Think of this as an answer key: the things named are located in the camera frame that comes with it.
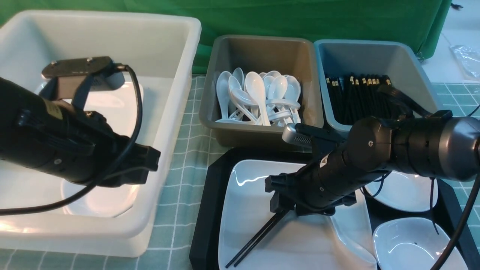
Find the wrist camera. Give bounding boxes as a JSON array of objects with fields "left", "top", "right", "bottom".
[
  {"left": 38, "top": 56, "right": 125, "bottom": 101},
  {"left": 282, "top": 123, "right": 345, "bottom": 154}
]

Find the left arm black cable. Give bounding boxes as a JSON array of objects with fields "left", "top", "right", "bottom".
[{"left": 0, "top": 64, "right": 150, "bottom": 216}]

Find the bundle of black chopsticks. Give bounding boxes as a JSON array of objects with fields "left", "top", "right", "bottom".
[{"left": 325, "top": 73, "right": 404, "bottom": 125}]

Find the green checkered tablecloth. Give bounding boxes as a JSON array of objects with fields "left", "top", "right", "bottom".
[{"left": 0, "top": 75, "right": 480, "bottom": 270}]

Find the large white plastic tub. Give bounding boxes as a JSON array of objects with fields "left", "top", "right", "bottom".
[{"left": 1, "top": 10, "right": 202, "bottom": 257}]

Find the pile of white spoons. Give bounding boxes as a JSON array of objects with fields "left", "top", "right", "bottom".
[{"left": 214, "top": 67, "right": 302, "bottom": 127}]

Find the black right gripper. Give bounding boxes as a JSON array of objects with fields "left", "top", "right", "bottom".
[{"left": 265, "top": 166, "right": 357, "bottom": 216}]

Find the blue-grey chopstick bin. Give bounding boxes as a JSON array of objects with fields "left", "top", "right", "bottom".
[{"left": 314, "top": 39, "right": 441, "bottom": 137}]

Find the black serving tray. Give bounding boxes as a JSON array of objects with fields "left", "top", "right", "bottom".
[{"left": 190, "top": 148, "right": 462, "bottom": 270}]

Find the green backdrop cloth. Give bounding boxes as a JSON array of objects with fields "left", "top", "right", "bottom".
[{"left": 1, "top": 0, "right": 451, "bottom": 74}]

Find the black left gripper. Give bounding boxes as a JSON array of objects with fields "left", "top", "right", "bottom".
[{"left": 81, "top": 111, "right": 161, "bottom": 188}]

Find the white bowl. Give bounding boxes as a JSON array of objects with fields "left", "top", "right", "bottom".
[
  {"left": 372, "top": 217, "right": 450, "bottom": 270},
  {"left": 374, "top": 171, "right": 432, "bottom": 213},
  {"left": 62, "top": 184, "right": 140, "bottom": 218}
]

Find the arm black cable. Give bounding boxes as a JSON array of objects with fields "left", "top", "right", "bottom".
[
  {"left": 360, "top": 84, "right": 480, "bottom": 270},
  {"left": 0, "top": 64, "right": 150, "bottom": 216}
]

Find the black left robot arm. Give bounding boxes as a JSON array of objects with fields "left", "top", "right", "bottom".
[{"left": 0, "top": 75, "right": 161, "bottom": 188}]

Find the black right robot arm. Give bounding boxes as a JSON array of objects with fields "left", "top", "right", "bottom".
[{"left": 265, "top": 110, "right": 479, "bottom": 216}]

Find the clear plastic bag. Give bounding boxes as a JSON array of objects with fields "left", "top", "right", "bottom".
[{"left": 450, "top": 45, "right": 480, "bottom": 81}]

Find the white bowl in tub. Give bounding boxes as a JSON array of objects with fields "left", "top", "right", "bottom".
[{"left": 62, "top": 184, "right": 140, "bottom": 218}]

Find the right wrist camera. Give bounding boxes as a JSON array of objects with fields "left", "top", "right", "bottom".
[{"left": 282, "top": 123, "right": 345, "bottom": 154}]

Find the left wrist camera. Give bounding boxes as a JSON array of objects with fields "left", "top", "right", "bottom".
[{"left": 38, "top": 56, "right": 125, "bottom": 101}]

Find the white square rice plate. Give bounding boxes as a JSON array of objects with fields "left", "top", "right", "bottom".
[{"left": 218, "top": 159, "right": 377, "bottom": 270}]

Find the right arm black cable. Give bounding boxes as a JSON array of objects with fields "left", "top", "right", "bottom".
[{"left": 360, "top": 84, "right": 480, "bottom": 270}]

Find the black chopstick pair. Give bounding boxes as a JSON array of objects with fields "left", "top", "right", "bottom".
[{"left": 225, "top": 210, "right": 289, "bottom": 269}]

